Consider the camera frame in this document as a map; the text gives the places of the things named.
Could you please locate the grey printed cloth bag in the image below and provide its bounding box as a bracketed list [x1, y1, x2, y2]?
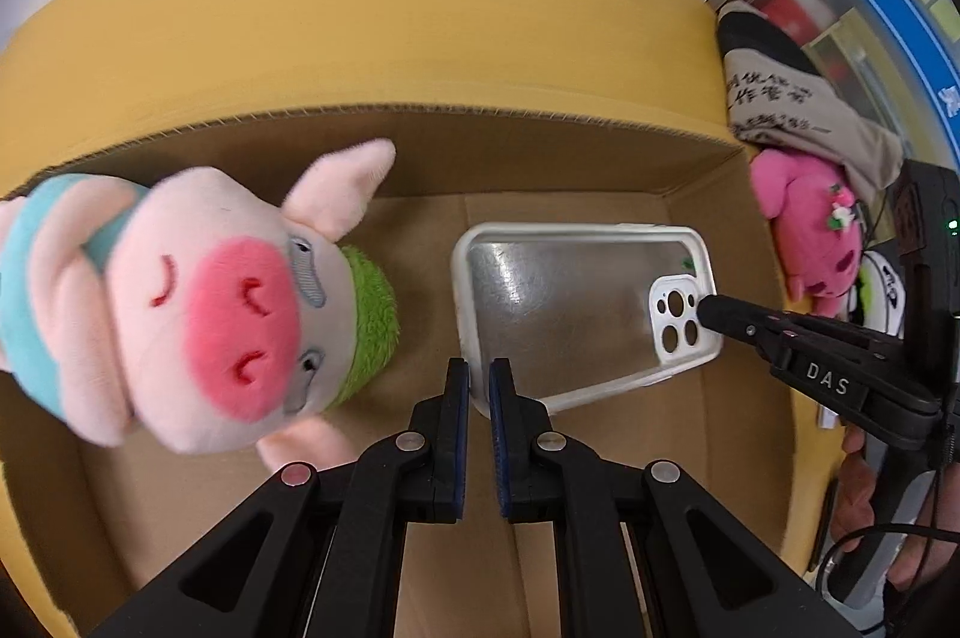
[716, 0, 905, 201]

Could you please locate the pig plush teal shirt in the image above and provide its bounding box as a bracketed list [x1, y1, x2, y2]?
[2, 140, 398, 471]

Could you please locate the black camera box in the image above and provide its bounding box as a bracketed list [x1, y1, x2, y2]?
[892, 159, 958, 342]

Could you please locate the person right hand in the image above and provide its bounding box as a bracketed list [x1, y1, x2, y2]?
[830, 423, 958, 592]

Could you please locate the clear white phone case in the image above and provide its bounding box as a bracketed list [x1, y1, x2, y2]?
[451, 222, 722, 414]

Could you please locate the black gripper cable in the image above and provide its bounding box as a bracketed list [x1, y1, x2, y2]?
[817, 464, 960, 603]

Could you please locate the white power strip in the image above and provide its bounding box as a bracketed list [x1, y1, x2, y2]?
[817, 406, 836, 430]

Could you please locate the white panda plush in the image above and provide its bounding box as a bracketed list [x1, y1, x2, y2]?
[844, 250, 907, 338]

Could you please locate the cardboard box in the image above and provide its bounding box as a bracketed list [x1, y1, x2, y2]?
[2, 106, 818, 636]

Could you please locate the pink plush toy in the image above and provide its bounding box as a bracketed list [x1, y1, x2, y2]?
[750, 149, 862, 318]

